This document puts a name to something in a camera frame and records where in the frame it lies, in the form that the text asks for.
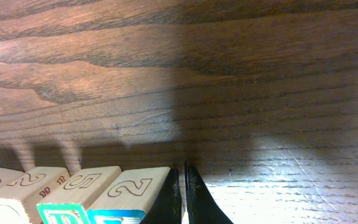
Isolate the green R block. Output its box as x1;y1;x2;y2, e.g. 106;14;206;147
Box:
37;166;122;224

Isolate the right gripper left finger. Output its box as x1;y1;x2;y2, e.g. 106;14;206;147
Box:
140;169;182;224

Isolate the yellow O block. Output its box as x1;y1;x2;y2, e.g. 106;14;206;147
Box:
0;167;70;224

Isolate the blue L block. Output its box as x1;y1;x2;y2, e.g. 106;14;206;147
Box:
87;167;170;224

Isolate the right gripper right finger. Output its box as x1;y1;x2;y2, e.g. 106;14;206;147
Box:
184;162;233;224

